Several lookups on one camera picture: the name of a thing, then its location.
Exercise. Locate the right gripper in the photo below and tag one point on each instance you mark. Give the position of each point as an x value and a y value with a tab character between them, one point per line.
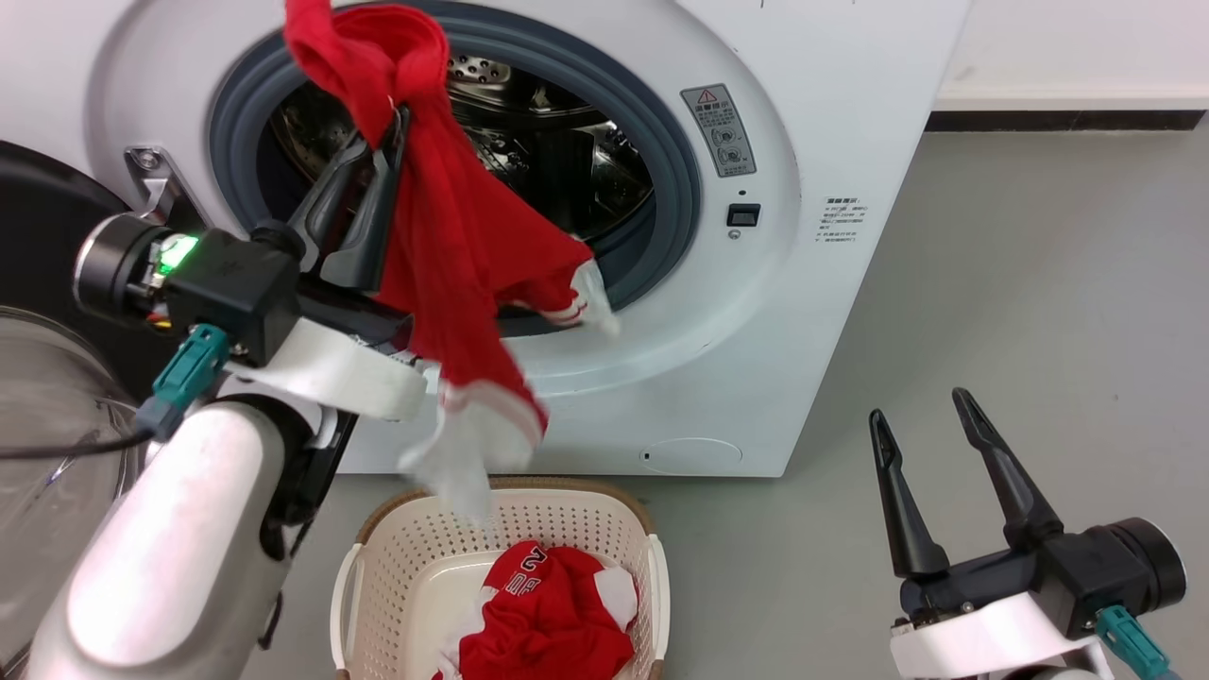
1077	576

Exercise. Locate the silver metal door hinge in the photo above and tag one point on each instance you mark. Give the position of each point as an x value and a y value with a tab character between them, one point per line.
156	175

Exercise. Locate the black door latch slot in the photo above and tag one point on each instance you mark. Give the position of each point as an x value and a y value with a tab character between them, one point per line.
743	215

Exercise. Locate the grey warning label sticker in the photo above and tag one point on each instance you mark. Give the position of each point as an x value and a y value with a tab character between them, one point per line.
720	132

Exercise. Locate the black glass washer door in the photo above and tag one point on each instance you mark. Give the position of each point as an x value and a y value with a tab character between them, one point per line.
38	246

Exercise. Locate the cream perforated laundry basket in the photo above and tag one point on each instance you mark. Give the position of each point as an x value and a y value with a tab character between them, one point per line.
406	567

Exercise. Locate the round white filter cover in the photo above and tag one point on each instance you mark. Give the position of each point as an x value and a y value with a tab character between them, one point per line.
692	456

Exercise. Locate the black and white baseboard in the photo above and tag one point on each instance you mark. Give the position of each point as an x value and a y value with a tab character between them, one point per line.
1067	120

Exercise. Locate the red jersey with white print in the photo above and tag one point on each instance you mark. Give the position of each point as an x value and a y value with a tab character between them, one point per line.
548	633

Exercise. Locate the red garment with white trim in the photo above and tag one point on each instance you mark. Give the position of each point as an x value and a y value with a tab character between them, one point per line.
453	246

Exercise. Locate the white text sticker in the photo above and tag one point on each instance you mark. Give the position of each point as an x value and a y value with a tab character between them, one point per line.
841	220

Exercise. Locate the grey rubber door gasket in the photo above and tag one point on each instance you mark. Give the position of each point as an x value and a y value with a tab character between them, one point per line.
661	189

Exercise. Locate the white front-load washing machine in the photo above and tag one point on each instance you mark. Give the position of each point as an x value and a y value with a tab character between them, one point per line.
803	359

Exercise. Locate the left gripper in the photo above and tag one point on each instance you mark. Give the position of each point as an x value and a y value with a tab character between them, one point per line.
231	283

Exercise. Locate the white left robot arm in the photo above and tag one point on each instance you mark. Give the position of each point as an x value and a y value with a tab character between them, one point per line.
161	567

